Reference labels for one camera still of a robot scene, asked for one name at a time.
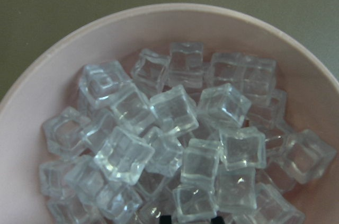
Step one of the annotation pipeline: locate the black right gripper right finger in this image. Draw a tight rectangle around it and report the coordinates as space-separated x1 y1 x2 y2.
211 216 225 224

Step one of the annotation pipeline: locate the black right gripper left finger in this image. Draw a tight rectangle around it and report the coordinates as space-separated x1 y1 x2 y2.
159 215 172 224

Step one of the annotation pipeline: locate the clear ice cubes pile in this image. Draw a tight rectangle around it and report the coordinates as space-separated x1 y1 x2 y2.
39 42 336 223

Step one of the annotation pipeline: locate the pink bowl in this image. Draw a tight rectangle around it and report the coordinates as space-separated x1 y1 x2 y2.
1 3 338 223

